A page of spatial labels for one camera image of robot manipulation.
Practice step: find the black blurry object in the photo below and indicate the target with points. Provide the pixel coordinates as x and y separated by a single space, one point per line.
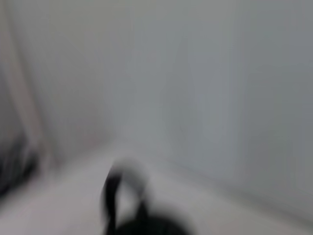
14 169

